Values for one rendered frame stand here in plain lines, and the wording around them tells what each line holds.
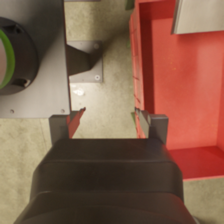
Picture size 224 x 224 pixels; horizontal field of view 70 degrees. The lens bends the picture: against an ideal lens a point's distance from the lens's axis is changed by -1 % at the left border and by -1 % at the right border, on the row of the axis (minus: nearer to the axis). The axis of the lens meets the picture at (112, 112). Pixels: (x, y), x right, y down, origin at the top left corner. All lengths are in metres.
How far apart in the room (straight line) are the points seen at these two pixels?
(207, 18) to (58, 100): 0.40
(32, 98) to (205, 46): 0.69
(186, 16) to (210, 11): 0.05
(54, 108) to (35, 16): 0.18
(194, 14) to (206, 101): 0.47
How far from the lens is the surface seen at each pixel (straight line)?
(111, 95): 1.28
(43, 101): 0.38
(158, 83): 0.75
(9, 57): 0.31
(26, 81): 0.39
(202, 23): 0.49
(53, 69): 0.36
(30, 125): 1.52
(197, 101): 0.83
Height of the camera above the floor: 1.26
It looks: 74 degrees down
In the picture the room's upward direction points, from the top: 180 degrees counter-clockwise
